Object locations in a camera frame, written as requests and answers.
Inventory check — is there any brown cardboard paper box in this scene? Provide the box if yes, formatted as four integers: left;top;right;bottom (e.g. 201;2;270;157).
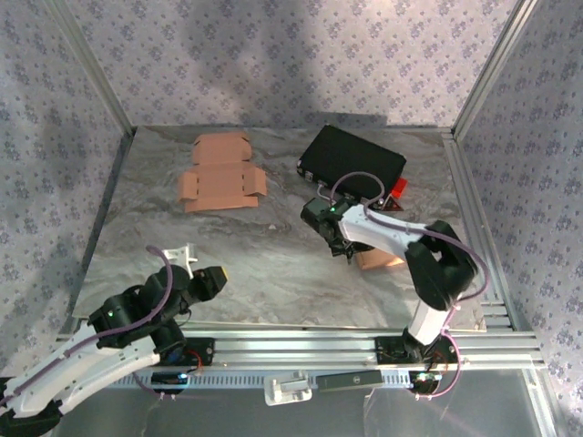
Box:
354;249;407;273
176;131;267;214

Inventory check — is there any black carrying case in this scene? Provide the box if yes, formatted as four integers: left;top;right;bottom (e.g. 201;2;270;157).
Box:
296;125;408;213

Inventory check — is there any small black circuit board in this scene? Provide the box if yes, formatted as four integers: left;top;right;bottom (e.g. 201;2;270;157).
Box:
408;371;443;395
150;371;189;395

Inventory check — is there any grey metal shelf panel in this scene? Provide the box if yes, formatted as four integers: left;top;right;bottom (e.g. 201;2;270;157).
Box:
45;386;552;437

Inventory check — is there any black flat bar device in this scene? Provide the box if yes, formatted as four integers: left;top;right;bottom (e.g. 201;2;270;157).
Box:
316;370;384;393

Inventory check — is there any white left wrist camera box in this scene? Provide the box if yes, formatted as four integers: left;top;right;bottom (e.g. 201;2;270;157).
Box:
161;243;200;269

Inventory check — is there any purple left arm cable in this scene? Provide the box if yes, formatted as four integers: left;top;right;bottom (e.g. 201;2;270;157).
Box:
0;244;201;404

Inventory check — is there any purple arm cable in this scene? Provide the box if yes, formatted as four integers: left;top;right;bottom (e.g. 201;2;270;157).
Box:
318;170;491;402
0;244;201;404

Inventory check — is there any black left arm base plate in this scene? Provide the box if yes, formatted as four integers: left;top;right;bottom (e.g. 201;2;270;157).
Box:
154;337;216;368

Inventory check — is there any grey slotted cable duct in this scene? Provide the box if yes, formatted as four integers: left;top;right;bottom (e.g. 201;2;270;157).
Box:
104;369;441;391

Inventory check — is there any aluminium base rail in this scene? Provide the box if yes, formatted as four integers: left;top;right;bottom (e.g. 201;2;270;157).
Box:
47;320;546;371

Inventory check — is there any aluminium table side rail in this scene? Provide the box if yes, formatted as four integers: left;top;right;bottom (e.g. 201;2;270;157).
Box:
444;129;520;331
67;129;138;322

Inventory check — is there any white plastic bracket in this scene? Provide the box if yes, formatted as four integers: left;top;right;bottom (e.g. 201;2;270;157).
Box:
263;370;313;407

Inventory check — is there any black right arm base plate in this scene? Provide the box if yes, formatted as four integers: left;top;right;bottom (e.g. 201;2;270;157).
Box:
375;335;459;365

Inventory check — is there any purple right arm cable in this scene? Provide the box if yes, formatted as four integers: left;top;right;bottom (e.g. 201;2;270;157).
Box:
318;170;491;402

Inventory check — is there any aluminium corner post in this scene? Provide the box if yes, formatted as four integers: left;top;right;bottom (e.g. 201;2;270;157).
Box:
45;0;138;137
450;0;541;142

